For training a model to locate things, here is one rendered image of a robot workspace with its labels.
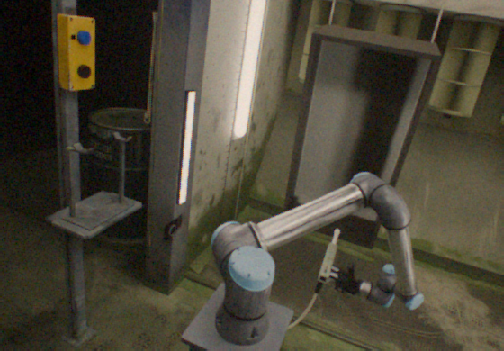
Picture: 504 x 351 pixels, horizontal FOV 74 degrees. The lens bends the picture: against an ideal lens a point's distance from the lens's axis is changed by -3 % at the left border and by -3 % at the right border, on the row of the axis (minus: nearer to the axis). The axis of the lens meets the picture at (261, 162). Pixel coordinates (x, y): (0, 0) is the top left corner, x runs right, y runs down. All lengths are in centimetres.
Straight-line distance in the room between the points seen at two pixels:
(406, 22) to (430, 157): 116
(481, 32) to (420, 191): 130
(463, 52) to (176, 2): 211
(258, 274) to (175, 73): 106
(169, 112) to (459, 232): 248
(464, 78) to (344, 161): 117
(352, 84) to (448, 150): 148
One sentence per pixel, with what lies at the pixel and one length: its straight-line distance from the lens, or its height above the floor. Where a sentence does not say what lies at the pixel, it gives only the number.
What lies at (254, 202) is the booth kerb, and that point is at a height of 12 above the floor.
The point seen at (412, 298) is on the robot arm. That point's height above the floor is 60.
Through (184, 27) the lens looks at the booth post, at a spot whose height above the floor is 157.
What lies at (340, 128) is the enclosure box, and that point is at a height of 111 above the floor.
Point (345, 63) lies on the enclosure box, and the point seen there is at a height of 151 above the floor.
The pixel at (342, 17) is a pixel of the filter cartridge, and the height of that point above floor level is 183.
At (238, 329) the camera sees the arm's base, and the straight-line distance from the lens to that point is 122.
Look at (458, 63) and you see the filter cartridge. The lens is 300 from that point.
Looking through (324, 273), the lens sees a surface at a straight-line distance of 178.
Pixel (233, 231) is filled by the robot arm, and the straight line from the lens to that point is 128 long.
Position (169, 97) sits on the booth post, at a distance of 178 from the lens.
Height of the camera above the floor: 158
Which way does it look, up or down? 20 degrees down
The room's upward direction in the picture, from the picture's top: 10 degrees clockwise
